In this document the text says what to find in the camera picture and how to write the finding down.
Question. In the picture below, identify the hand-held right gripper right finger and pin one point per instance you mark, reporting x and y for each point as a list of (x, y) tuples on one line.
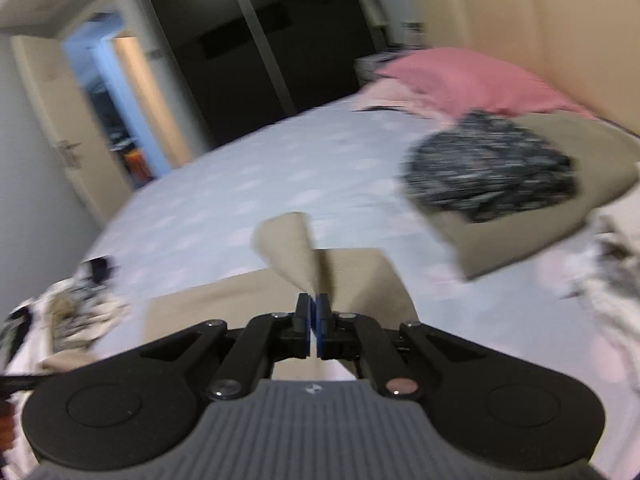
[(324, 317)]

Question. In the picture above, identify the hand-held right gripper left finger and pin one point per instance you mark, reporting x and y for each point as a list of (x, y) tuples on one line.
[(304, 317)]

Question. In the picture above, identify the beige garment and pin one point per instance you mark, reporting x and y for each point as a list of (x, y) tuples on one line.
[(300, 255)]

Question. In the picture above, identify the pile of unfolded clothes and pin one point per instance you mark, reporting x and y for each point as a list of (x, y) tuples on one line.
[(65, 310)]

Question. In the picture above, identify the bed with blue dotted sheet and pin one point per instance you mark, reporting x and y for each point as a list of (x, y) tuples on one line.
[(250, 170)]

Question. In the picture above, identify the black and white patterned garment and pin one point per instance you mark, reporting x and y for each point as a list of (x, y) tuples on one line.
[(485, 170)]

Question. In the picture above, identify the light pink pillow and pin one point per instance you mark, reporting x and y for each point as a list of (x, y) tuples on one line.
[(395, 97)]

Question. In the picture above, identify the bedside table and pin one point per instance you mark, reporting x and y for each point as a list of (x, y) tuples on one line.
[(372, 62)]

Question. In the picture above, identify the dark sliding wardrobe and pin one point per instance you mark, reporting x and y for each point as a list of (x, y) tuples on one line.
[(240, 60)]

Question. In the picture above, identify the khaki folded garment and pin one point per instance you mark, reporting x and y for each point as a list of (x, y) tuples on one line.
[(575, 210)]

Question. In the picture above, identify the white patterned crumpled garment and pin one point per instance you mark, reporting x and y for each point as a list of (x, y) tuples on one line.
[(615, 280)]

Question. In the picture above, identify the beige door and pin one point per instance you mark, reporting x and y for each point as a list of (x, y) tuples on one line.
[(65, 125)]

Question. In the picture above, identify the beige padded headboard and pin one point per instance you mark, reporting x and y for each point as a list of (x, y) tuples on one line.
[(560, 20)]

